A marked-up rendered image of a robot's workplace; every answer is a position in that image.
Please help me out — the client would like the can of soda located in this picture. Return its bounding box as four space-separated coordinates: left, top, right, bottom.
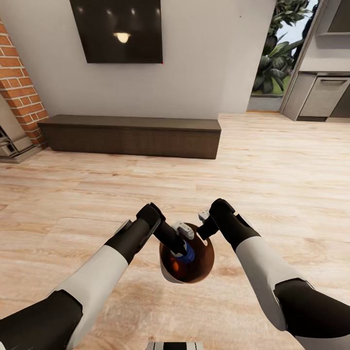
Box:
171 241 194 264
166 252 187 280

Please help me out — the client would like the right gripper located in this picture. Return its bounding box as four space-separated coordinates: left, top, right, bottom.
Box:
197 216 219 241

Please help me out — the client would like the trash can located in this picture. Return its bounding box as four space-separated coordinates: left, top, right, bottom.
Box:
159 222 215 284

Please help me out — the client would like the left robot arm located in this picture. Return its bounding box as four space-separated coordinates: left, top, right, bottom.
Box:
0 203 194 350

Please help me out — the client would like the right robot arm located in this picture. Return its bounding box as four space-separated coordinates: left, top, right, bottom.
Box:
197 199 350 350

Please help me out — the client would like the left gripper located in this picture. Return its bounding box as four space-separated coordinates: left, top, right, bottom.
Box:
157 226 188 256

